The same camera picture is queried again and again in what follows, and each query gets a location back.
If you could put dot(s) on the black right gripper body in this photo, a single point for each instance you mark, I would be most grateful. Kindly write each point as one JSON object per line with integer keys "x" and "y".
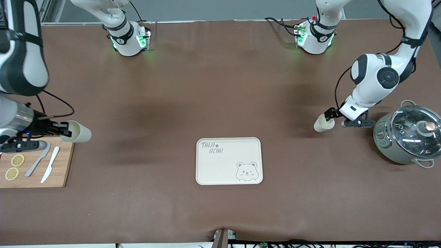
{"x": 42, "y": 126}

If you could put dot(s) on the white IKEA cup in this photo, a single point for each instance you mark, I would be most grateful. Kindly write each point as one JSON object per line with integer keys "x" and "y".
{"x": 81, "y": 133}
{"x": 322, "y": 125}

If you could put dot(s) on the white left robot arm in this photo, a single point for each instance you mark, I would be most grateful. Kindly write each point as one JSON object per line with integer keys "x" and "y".
{"x": 375, "y": 79}

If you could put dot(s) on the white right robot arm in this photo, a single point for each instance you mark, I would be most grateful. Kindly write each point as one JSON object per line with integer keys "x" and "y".
{"x": 24, "y": 69}

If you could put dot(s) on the bamboo cutting board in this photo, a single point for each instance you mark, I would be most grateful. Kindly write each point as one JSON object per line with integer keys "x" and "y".
{"x": 65, "y": 165}

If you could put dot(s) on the white plastic knife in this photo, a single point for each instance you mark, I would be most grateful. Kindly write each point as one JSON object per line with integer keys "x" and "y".
{"x": 50, "y": 165}

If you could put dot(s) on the grey plastic knife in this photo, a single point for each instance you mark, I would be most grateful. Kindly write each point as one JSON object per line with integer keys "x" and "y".
{"x": 36, "y": 162}

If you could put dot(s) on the lemon slice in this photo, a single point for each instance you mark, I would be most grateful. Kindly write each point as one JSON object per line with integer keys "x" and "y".
{"x": 17, "y": 160}
{"x": 12, "y": 173}

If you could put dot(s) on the grey-green electric cooking pot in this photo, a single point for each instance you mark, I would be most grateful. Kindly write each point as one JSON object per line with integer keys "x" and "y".
{"x": 384, "y": 144}

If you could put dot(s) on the glass pot lid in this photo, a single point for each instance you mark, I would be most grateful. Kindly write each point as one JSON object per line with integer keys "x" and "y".
{"x": 410, "y": 125}

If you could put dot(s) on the brown table mat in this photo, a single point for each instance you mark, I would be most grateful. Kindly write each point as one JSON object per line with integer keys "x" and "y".
{"x": 220, "y": 86}

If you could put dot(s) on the cream bear print tray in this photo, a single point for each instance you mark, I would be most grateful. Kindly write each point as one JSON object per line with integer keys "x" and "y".
{"x": 224, "y": 165}

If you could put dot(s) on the aluminium frame profile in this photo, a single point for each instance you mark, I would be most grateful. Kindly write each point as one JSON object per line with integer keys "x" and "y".
{"x": 46, "y": 13}

